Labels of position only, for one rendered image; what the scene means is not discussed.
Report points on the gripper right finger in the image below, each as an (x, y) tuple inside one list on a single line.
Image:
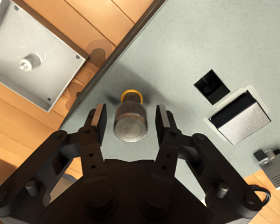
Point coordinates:
[(169, 149)]

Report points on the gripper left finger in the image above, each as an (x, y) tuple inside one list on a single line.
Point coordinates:
[(93, 149)]

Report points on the knurled metal knob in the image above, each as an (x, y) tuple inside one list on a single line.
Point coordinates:
[(130, 126)]

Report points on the grey-green odometer body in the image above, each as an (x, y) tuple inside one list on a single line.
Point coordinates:
[(177, 46)]

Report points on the grey metal tray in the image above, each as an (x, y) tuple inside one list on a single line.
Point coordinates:
[(25, 35)]

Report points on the brushed metal flap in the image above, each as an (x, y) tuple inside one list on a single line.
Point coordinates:
[(245, 123)]

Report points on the grey round peg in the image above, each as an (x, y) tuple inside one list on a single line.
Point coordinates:
[(30, 61)]

